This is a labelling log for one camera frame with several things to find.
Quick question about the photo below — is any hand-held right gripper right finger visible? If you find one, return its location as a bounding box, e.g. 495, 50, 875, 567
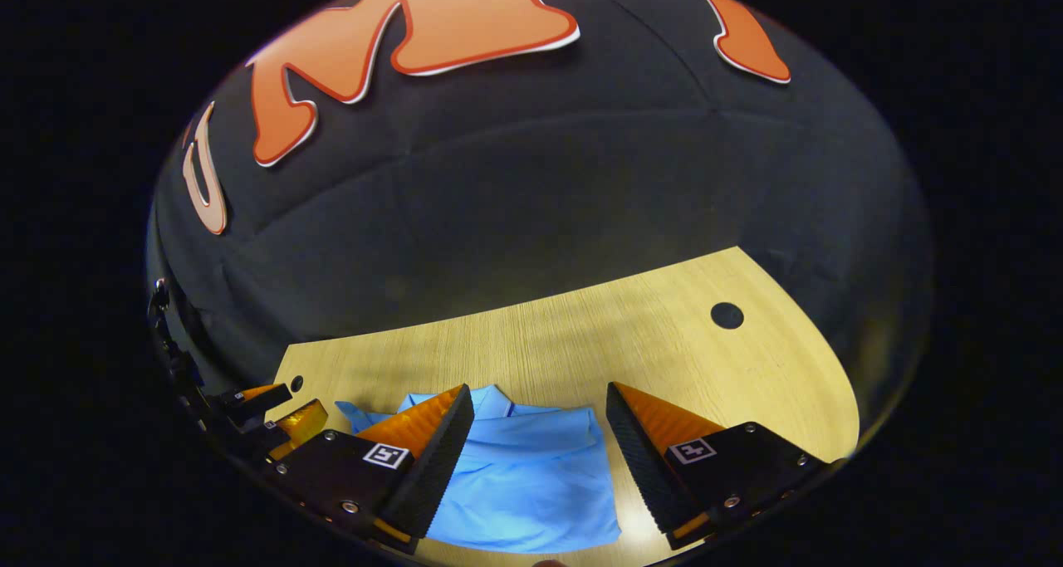
605, 382, 848, 551

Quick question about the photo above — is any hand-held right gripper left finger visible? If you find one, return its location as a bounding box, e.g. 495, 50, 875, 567
264, 384, 476, 554

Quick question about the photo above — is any light blue polo T-shirt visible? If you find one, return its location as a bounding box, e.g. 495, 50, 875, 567
335, 384, 624, 554

